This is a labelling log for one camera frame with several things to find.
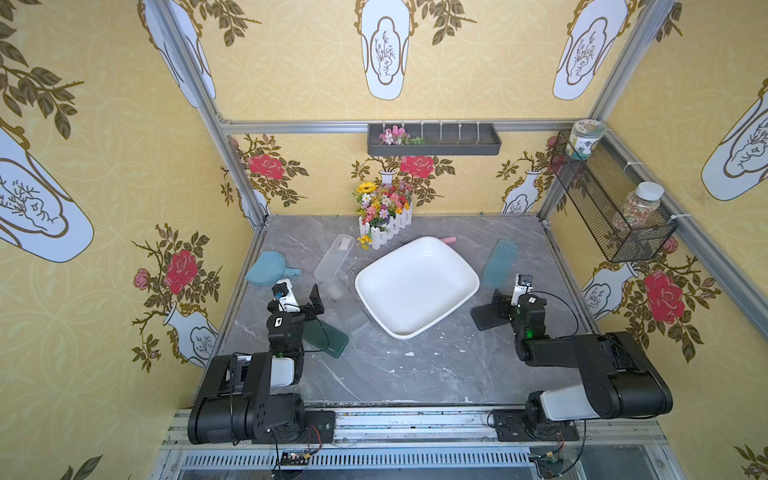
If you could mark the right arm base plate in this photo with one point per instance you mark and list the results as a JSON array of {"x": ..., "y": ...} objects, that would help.
[{"x": 518, "y": 426}]

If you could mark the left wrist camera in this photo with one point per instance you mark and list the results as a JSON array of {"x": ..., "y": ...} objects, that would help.
[{"x": 283, "y": 294}]

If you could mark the flower pot with white fence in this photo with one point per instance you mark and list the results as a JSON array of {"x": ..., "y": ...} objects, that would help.
[{"x": 383, "y": 211}]

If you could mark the jar with patterned label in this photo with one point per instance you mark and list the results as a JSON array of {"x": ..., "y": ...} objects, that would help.
[{"x": 584, "y": 136}]

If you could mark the dark green pencil case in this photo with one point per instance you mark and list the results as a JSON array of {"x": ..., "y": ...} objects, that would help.
[{"x": 325, "y": 338}]

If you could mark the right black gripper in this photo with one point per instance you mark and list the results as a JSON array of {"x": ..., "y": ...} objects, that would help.
[{"x": 504, "y": 309}]

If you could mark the black wire basket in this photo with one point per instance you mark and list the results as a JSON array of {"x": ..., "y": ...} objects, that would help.
[{"x": 598, "y": 187}]

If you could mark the white storage box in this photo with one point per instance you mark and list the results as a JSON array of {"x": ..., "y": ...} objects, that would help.
[{"x": 414, "y": 287}]

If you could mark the pink flowers on shelf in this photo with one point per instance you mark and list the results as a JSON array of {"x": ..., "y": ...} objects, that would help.
[{"x": 396, "y": 135}]

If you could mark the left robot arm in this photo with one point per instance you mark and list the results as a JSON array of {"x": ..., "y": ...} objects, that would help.
[{"x": 235, "y": 403}]

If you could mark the circuit board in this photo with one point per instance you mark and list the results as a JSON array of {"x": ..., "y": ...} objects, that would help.
[
  {"x": 547, "y": 466},
  {"x": 295, "y": 458}
]

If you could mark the grey wall shelf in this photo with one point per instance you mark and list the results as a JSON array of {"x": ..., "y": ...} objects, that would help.
[{"x": 442, "y": 138}]

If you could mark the clear jar white lid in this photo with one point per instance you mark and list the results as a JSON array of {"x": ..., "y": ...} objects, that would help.
[{"x": 639, "y": 206}]

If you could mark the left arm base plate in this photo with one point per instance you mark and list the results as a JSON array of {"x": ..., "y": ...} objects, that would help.
[{"x": 314, "y": 427}]

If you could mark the teal translucent pencil case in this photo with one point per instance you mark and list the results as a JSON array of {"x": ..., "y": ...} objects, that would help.
[{"x": 500, "y": 263}]

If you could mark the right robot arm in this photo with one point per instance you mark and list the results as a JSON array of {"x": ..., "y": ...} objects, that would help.
[{"x": 617, "y": 380}]

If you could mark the clear plastic pencil case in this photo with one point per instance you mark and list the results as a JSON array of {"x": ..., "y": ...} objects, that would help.
[{"x": 334, "y": 258}]

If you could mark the right circuit board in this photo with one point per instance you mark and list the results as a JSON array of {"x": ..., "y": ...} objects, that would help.
[{"x": 547, "y": 466}]

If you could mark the left circuit board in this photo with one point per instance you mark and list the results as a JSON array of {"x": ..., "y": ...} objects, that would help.
[{"x": 295, "y": 458}]

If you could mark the black pencil case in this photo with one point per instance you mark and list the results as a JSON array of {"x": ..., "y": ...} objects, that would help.
[{"x": 487, "y": 317}]

